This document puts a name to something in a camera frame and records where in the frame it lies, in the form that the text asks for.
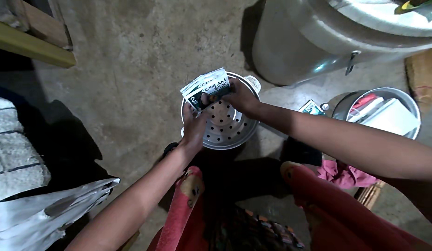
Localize white narrow packet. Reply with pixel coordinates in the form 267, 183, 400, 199
348, 97, 384, 123

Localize person's right forearm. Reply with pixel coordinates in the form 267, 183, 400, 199
251, 101, 432, 181

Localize red plastic packet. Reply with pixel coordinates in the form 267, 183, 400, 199
350, 93, 377, 113

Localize yellow wooden beam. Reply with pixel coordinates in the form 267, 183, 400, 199
0, 18, 77, 69

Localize pink cloth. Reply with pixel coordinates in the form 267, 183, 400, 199
317, 160, 379, 190

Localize white flat box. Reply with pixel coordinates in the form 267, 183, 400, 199
360, 98, 420, 136

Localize grey checkered cushion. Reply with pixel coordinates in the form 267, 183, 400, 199
0, 96, 52, 204

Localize bundle of wooden sticks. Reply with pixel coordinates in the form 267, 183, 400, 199
354, 180, 386, 210

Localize yellow and green packet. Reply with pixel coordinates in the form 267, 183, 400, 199
394, 0, 432, 15

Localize person's left hand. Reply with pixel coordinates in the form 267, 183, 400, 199
183, 102, 207, 152

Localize multicoloured patterned cloth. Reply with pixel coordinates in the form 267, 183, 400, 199
212, 205, 305, 251

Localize person's legs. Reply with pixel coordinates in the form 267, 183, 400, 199
146, 161, 432, 251

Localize large pale plastic drum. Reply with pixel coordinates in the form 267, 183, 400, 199
252, 0, 432, 86

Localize perforated metal steamer pot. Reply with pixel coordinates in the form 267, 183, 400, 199
181, 71, 262, 150

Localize white and green sachet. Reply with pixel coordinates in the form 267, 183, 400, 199
185, 68, 231, 113
180, 73, 216, 97

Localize brown wooden board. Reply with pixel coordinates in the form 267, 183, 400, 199
17, 0, 73, 50

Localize person's right hand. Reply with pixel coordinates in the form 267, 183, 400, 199
222, 78, 261, 118

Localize person's left forearm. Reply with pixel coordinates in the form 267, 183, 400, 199
64, 141, 201, 251

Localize white plastic sack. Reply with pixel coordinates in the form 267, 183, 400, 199
0, 178, 121, 251

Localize blue and white packet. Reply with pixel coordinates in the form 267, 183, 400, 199
298, 100, 325, 116

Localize round metal pot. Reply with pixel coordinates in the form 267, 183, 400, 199
332, 87, 421, 141

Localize black cloth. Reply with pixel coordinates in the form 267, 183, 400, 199
281, 137, 323, 167

